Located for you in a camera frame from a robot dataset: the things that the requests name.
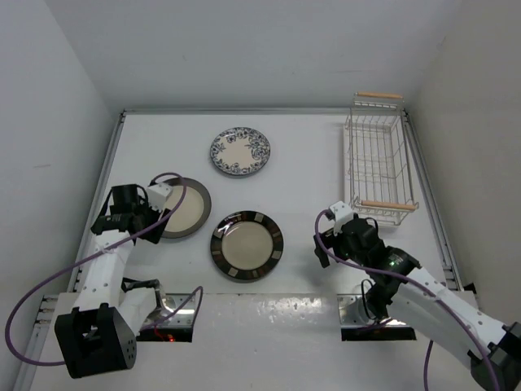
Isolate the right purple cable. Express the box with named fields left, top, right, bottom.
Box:
left=315, top=208, right=504, bottom=391

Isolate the white wire dish rack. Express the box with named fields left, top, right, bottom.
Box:
left=344, top=92, right=418, bottom=226

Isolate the checkered rim dark plate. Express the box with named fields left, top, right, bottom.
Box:
left=210, top=210, right=284, bottom=283

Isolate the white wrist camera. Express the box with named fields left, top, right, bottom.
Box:
left=146, top=183, right=173, bottom=211
left=326, top=201, right=354, bottom=231

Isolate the left aluminium frame rail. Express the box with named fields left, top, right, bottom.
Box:
left=13, top=110, right=127, bottom=390

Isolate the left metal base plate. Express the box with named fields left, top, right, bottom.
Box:
left=137, top=293, right=200, bottom=343

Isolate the brown rim cream plate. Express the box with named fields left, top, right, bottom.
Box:
left=162, top=178, right=212, bottom=239

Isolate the back aluminium frame rail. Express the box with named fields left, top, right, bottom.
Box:
left=121, top=107, right=355, bottom=114

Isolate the blue floral plate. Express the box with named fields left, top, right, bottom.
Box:
left=209, top=127, right=271, bottom=177

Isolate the metal base plate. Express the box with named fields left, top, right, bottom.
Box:
left=337, top=294, right=416, bottom=342
left=137, top=293, right=200, bottom=343

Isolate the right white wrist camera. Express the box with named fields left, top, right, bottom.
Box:
left=326, top=201, right=354, bottom=231

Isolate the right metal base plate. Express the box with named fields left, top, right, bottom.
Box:
left=337, top=294, right=416, bottom=342

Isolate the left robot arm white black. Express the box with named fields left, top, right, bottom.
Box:
left=55, top=183, right=173, bottom=379

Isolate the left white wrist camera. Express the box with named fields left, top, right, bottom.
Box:
left=146, top=183, right=173, bottom=211

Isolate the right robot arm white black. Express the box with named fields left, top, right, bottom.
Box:
left=313, top=216, right=520, bottom=390

